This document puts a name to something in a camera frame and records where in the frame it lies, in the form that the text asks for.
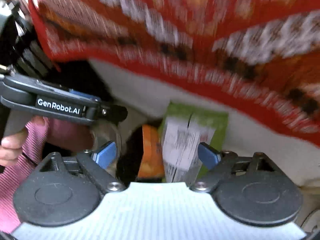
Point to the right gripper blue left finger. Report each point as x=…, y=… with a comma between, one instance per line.
x=94, y=165

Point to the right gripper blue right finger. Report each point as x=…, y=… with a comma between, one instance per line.
x=219, y=165

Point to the green white snack bag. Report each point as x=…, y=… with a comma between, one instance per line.
x=183, y=128

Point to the orange potato sticks bag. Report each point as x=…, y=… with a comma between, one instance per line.
x=151, y=166

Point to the pink sleeved forearm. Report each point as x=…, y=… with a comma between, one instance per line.
x=41, y=130

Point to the person left hand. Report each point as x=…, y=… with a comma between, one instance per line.
x=11, y=148

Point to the black trash bin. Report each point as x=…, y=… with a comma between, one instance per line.
x=129, y=161

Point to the red patterned table cloth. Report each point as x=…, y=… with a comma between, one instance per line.
x=260, y=57

